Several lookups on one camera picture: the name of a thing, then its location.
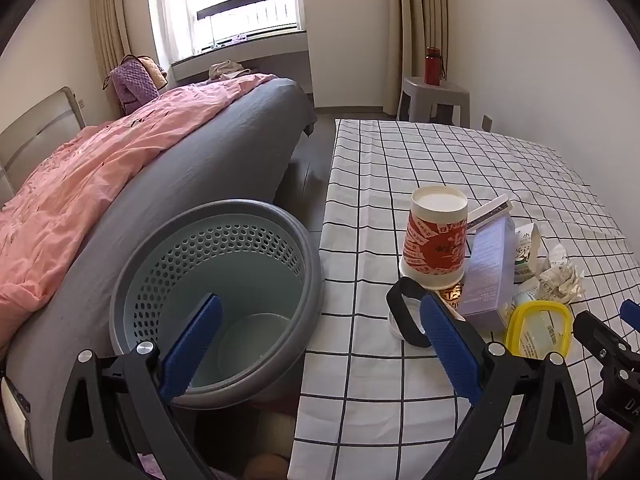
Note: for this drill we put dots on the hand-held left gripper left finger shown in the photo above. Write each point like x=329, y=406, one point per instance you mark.
x=195, y=345

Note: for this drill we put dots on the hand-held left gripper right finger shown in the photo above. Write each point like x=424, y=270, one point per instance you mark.
x=450, y=355

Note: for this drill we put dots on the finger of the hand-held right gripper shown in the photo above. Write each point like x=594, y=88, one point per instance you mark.
x=600, y=340
x=632, y=315

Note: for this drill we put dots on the yellow rimmed clear lid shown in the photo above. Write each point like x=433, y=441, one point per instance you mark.
x=537, y=332

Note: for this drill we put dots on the white paper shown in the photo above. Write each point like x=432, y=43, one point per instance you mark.
x=557, y=280

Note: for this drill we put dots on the white plastic wrapper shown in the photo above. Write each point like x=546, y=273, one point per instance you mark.
x=525, y=297

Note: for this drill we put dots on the pale purple carton box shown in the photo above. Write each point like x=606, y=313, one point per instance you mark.
x=487, y=275

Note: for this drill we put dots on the green and white milk carton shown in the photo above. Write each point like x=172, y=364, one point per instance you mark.
x=525, y=255

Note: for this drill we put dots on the red and white paper cup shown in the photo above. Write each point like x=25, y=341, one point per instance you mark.
x=432, y=240

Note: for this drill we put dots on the grey perforated waste bin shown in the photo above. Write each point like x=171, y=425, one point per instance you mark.
x=300, y=280

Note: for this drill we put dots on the white box with red mark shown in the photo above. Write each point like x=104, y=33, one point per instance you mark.
x=492, y=212

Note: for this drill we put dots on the purple fuzzy clothing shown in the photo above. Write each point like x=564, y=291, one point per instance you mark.
x=607, y=452

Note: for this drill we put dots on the person's bare leg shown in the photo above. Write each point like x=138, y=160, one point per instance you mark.
x=265, y=467

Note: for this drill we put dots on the bed with grey sheet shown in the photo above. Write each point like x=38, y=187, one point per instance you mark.
x=200, y=170

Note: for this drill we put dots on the pink blanket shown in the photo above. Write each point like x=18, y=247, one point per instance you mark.
x=100, y=170

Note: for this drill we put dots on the white black checked tablecloth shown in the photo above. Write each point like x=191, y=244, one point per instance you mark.
x=400, y=160

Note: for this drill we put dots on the grey plastic stool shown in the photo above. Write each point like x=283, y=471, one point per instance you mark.
x=430, y=92

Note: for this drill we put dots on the purple knitted bag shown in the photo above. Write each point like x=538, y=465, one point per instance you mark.
x=131, y=85

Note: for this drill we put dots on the beige padded headboard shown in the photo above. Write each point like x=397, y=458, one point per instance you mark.
x=35, y=130

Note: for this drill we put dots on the beige quilted bag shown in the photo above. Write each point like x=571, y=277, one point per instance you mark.
x=156, y=75

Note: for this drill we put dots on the beige clothes heap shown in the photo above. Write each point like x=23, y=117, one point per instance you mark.
x=227, y=69

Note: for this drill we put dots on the red water bottle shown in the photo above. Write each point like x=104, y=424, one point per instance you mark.
x=433, y=67

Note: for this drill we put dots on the grey window ledge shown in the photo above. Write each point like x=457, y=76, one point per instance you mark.
x=250, y=57

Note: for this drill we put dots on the beige curtain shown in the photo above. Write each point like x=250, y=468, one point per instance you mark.
x=415, y=20
x=107, y=25

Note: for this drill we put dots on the sheer white curtain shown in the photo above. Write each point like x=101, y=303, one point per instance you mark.
x=175, y=10

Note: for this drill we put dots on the wall socket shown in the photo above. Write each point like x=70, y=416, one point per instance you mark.
x=487, y=122

